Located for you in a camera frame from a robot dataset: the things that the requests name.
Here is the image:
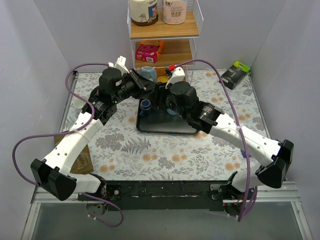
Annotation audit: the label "brown paper bag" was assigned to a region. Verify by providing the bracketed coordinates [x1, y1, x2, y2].
[70, 145, 94, 175]

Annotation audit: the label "orange green sponge pack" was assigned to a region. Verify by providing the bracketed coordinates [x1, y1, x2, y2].
[157, 76, 170, 83]

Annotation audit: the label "slate blue mug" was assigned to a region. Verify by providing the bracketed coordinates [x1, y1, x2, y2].
[139, 66, 157, 83]

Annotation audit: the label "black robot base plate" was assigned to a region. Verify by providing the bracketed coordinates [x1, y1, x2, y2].
[77, 179, 251, 212]

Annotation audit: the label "purple white box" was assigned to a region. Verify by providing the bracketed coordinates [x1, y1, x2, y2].
[241, 150, 246, 158]

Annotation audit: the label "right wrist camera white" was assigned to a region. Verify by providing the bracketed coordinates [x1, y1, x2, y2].
[165, 64, 185, 89]

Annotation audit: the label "black green razor box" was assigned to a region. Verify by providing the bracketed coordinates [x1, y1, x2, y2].
[221, 61, 251, 90]

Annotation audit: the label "floral table mat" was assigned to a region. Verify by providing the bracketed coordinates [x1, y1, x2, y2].
[58, 69, 281, 181]

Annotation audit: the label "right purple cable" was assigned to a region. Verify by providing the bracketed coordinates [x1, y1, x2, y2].
[174, 59, 258, 223]

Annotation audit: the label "purple cable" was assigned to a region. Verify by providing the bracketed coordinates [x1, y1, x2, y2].
[12, 62, 125, 228]
[174, 59, 258, 223]

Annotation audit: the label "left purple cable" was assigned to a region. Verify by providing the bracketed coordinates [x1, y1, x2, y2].
[12, 62, 125, 228]

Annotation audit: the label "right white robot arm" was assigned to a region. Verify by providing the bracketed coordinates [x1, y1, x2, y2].
[152, 81, 294, 199]

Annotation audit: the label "pink cotton tissue roll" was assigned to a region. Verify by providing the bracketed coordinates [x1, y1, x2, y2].
[162, 0, 188, 25]

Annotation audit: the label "pink orange sponge box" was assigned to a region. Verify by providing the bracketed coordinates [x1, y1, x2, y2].
[135, 39, 164, 63]

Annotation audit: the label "black serving tray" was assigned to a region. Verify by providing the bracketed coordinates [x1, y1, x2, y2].
[136, 99, 199, 135]

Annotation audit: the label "white and blue mug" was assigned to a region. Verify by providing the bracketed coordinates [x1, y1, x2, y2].
[73, 98, 86, 112]

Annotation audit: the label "light blue faceted mug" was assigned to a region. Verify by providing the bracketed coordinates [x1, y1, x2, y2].
[166, 108, 177, 116]

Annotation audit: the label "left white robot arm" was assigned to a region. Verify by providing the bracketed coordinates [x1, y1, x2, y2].
[30, 68, 157, 201]

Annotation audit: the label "yellow sponge box middle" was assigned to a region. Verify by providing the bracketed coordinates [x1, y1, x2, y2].
[156, 67, 167, 77]

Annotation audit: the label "white wire wooden shelf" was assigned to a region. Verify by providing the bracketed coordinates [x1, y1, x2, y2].
[127, 0, 204, 71]

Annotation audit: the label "navy blue mug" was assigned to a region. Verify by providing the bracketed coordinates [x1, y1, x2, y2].
[139, 99, 152, 118]

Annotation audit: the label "brown cartoon paper roll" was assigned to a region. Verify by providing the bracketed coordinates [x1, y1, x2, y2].
[128, 0, 158, 27]

